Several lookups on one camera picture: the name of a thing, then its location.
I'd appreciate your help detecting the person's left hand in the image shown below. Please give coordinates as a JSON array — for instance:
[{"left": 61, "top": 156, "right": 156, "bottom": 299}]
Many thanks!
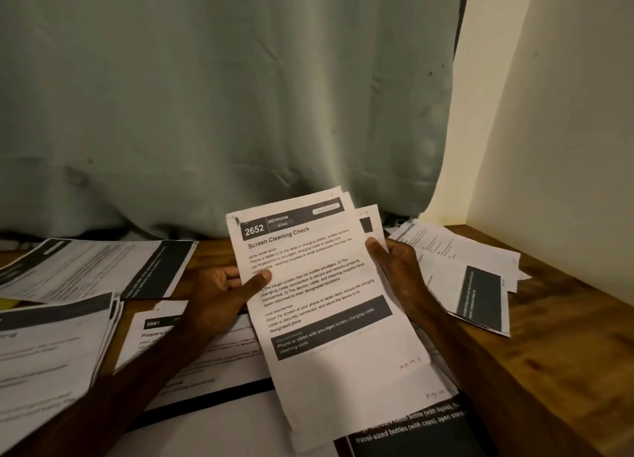
[{"left": 181, "top": 263, "right": 273, "bottom": 346}]

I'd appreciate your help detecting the person's right hand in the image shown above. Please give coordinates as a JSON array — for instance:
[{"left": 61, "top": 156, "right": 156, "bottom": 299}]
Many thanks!
[{"left": 365, "top": 236, "right": 442, "bottom": 319}]

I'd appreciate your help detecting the printed papers pile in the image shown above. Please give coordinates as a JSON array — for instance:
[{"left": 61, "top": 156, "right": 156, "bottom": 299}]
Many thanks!
[{"left": 387, "top": 218, "right": 533, "bottom": 338}]

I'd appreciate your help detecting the single sheet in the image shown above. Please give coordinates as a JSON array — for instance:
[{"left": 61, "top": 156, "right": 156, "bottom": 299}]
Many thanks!
[{"left": 0, "top": 238, "right": 200, "bottom": 305}]

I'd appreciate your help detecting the person's left forearm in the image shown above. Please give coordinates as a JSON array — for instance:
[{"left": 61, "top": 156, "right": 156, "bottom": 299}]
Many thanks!
[{"left": 10, "top": 323, "right": 214, "bottom": 457}]

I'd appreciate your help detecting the person's right forearm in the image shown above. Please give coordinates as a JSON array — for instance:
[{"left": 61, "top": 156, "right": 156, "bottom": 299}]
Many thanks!
[{"left": 411, "top": 303, "right": 541, "bottom": 457}]

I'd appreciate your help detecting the pale green curtain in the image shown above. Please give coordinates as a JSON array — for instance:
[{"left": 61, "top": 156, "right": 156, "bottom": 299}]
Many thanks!
[{"left": 0, "top": 0, "right": 473, "bottom": 243}]

